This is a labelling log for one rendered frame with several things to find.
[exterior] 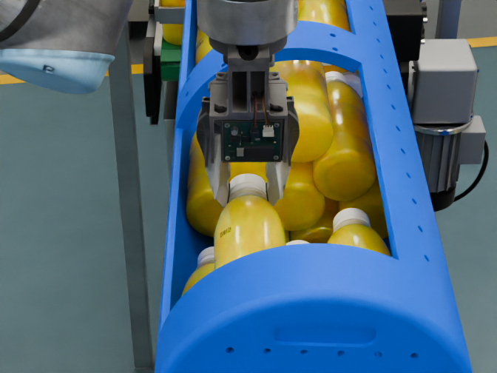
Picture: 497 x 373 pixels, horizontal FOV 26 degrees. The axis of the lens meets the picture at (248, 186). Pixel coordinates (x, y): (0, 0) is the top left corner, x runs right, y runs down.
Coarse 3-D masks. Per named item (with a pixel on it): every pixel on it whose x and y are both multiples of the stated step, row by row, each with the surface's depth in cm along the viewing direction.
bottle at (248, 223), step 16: (240, 192) 109; (256, 192) 109; (224, 208) 107; (240, 208) 105; (256, 208) 105; (272, 208) 107; (224, 224) 105; (240, 224) 104; (256, 224) 104; (272, 224) 105; (224, 240) 104; (240, 240) 103; (256, 240) 103; (272, 240) 103; (224, 256) 102; (240, 256) 101
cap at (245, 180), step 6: (246, 174) 110; (252, 174) 110; (234, 180) 110; (240, 180) 110; (246, 180) 110; (252, 180) 110; (258, 180) 110; (234, 186) 110; (240, 186) 109; (246, 186) 109; (252, 186) 109; (258, 186) 109; (264, 186) 110; (264, 192) 110
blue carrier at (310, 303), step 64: (192, 0) 162; (192, 64) 151; (384, 64) 125; (192, 128) 140; (384, 128) 111; (384, 192) 101; (192, 256) 122; (256, 256) 91; (320, 256) 90; (384, 256) 92; (192, 320) 90; (256, 320) 88; (320, 320) 88; (384, 320) 88; (448, 320) 92
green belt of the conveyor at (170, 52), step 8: (168, 48) 187; (176, 48) 187; (160, 56) 186; (168, 56) 186; (176, 56) 186; (168, 64) 186; (176, 64) 186; (168, 72) 186; (176, 72) 186; (168, 80) 188; (176, 80) 188
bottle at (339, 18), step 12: (300, 0) 152; (312, 0) 149; (324, 0) 148; (336, 0) 149; (300, 12) 150; (312, 12) 147; (324, 12) 146; (336, 12) 146; (336, 24) 145; (348, 24) 148
